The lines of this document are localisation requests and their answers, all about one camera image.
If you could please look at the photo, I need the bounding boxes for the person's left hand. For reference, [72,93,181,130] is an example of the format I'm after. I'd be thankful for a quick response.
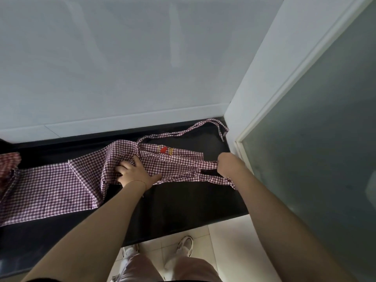
[115,155,163,191]

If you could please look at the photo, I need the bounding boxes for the person's right hand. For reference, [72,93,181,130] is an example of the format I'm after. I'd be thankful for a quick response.
[216,152,248,178]

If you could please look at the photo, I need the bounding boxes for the purple checkered apron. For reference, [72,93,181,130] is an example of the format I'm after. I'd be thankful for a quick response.
[0,118,237,227]

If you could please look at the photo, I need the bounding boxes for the person's right forearm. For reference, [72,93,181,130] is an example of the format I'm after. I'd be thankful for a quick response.
[234,167,358,282]

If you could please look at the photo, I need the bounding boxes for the person's left forearm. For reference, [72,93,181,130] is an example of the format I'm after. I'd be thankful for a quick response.
[21,181,147,282]

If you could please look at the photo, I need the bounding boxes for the white shoe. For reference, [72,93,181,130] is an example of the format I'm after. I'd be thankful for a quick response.
[122,244,139,262]
[176,236,194,258]

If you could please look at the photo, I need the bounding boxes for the light pink trousers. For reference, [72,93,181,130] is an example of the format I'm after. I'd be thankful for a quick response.
[112,252,221,282]

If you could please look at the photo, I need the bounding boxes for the frosted glass door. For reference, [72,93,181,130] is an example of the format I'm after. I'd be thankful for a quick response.
[240,0,376,282]

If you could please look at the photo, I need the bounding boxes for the red checkered cloth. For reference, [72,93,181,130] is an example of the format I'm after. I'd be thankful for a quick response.
[0,152,22,201]

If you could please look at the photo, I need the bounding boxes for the thin wrist bracelet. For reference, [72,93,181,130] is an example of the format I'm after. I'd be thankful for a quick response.
[126,180,147,198]

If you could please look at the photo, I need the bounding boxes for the white door frame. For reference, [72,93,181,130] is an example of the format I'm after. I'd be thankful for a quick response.
[234,0,376,174]

